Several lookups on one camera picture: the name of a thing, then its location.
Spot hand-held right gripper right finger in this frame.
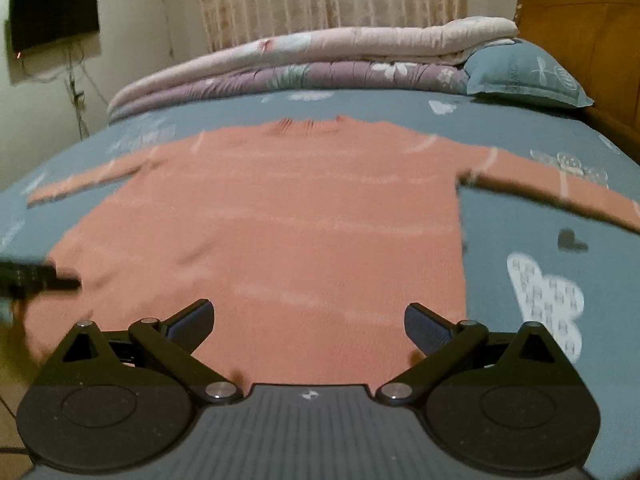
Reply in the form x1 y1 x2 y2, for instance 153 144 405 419
375 302 573 406

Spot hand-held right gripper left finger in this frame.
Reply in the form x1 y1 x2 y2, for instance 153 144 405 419
47 299 241 403

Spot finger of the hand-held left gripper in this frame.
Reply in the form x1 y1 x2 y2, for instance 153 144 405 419
0 259 82 302

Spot pink knit sweater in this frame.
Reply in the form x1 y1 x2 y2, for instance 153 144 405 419
22 116 640 391

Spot purple floral quilt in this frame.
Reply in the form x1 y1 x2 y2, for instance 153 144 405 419
107 60 471 123

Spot blue pillow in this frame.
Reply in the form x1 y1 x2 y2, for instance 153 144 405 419
462 39 595 110

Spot light pink floral quilt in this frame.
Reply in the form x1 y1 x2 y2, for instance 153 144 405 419
107 16 518 111

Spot black hanging cables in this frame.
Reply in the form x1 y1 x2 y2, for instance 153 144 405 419
20 42 108 142

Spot black wall-mounted television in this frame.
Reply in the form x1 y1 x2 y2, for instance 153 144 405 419
7 0 99 55

